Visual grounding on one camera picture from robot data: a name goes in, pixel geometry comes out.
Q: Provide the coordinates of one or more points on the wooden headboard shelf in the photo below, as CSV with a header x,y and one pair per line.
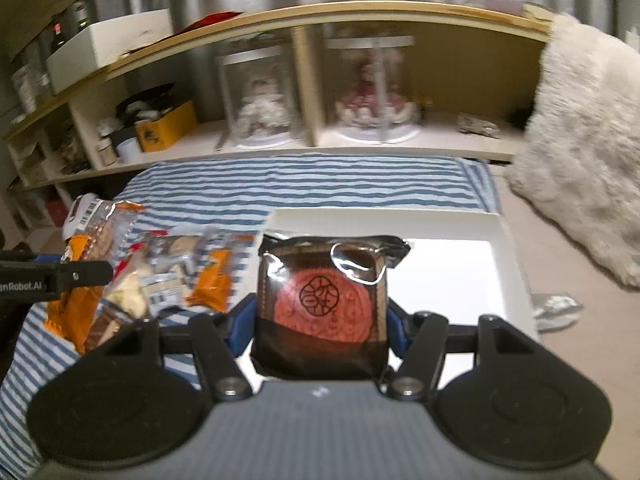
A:
x,y
464,61

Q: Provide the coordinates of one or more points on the white box atop shelf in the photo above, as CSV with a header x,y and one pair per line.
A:
x,y
104,43

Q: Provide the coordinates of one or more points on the dark red mooncake packet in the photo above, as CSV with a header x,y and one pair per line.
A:
x,y
322,306

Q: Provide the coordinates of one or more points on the clear cracker snack packet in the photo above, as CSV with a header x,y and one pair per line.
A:
x,y
159,271

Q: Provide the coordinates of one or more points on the silver foil wrapper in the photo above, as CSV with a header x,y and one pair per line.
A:
x,y
553,313

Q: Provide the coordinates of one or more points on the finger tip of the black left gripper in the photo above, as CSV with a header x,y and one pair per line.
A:
x,y
25,278

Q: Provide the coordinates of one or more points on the white cup on shelf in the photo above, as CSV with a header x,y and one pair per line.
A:
x,y
129,151

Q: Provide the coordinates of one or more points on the red dress doll in case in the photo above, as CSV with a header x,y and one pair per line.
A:
x,y
373,98

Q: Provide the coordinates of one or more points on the white dress doll in case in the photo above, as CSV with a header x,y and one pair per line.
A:
x,y
258,91

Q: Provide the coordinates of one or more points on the yellow box on shelf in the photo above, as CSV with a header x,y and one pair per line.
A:
x,y
166,131

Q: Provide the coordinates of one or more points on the blue white striped cloth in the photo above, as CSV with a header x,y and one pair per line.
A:
x,y
237,194

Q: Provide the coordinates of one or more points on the small orange snack packet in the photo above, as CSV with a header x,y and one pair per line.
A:
x,y
213,286

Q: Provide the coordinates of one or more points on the white shallow cardboard box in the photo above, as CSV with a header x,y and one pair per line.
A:
x,y
461,265

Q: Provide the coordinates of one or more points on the fluffy white pillow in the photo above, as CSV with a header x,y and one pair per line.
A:
x,y
580,163

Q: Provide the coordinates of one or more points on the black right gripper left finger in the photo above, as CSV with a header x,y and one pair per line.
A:
x,y
215,341

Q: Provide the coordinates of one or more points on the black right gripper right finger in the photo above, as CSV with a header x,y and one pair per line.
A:
x,y
422,341

